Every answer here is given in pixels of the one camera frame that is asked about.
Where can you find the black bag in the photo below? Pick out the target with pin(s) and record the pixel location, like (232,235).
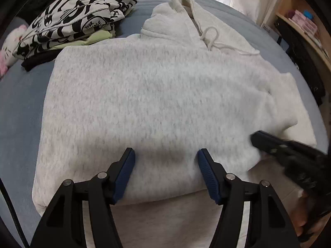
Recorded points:
(302,62)

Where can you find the white box with blue print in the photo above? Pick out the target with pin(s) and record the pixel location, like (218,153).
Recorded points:
(265,28)

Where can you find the person's right hand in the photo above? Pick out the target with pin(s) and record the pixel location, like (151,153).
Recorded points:
(301,214)

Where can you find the wooden bookshelf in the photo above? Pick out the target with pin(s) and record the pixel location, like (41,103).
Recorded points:
(320,38)

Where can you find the light green folded garment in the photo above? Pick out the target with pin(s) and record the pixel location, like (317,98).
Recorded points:
(98,37)

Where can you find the white pink cat plush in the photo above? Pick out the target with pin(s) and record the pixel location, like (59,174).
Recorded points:
(10,49)

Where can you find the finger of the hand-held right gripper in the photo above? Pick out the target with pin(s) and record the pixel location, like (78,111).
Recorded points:
(269,144)

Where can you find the black crumpled cloth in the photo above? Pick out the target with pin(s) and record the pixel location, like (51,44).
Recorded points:
(29,9)

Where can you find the black white printed folded garment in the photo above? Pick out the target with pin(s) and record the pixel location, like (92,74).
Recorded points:
(64,13)

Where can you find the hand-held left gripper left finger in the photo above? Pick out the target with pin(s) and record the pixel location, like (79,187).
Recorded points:
(124,175)

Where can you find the pink drawer organizer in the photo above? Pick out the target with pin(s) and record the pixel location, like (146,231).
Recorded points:
(305,24)

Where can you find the small blue toy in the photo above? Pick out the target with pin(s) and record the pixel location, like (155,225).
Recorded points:
(307,14)

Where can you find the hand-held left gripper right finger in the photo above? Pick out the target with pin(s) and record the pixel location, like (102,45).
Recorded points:
(209,178)

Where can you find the light grey zip hoodie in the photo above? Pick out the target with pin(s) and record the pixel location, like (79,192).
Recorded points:
(155,95)

